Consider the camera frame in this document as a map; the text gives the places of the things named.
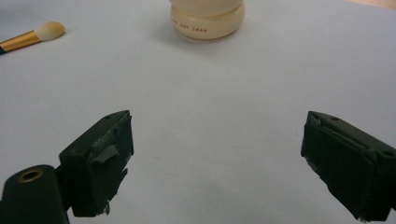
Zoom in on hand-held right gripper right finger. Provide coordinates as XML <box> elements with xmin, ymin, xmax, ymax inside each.
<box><xmin>300</xmin><ymin>110</ymin><xmax>396</xmax><ymax>223</ymax></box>

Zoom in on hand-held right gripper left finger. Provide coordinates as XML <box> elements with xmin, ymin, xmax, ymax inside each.
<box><xmin>58</xmin><ymin>109</ymin><xmax>135</xmax><ymax>218</ymax></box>

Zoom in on gold-handled makeup brush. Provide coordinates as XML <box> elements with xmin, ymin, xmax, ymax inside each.
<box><xmin>0</xmin><ymin>21</ymin><xmax>66</xmax><ymax>56</ymax></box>

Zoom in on cream round brush holder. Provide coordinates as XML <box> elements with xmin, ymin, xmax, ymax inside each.
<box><xmin>169</xmin><ymin>0</ymin><xmax>246</xmax><ymax>41</ymax></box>

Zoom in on white table mat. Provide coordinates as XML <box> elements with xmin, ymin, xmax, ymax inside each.
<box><xmin>0</xmin><ymin>0</ymin><xmax>396</xmax><ymax>224</ymax></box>

